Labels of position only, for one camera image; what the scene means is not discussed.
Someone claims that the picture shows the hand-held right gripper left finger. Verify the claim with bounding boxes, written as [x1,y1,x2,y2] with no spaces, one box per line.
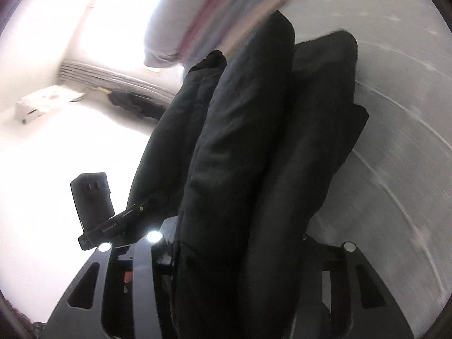
[46,231,177,339]

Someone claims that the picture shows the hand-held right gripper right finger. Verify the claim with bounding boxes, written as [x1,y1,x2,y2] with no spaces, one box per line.
[304,235,414,339]

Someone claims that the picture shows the black coat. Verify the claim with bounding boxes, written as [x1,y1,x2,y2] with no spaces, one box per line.
[125,10,370,339]

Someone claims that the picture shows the dark hanging clothes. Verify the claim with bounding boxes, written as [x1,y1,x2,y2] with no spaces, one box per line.
[109,91,163,122]

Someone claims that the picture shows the white air conditioner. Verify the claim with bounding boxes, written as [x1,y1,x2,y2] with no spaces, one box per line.
[15,85,86,124]

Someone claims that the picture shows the bed with grey sheet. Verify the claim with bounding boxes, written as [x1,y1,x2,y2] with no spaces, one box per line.
[226,0,449,339]

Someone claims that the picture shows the grey folded duvet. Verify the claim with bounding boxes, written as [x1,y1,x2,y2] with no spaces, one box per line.
[143,0,244,68]

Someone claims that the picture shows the mauve folded blanket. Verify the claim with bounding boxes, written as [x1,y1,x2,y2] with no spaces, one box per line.
[180,0,255,64]

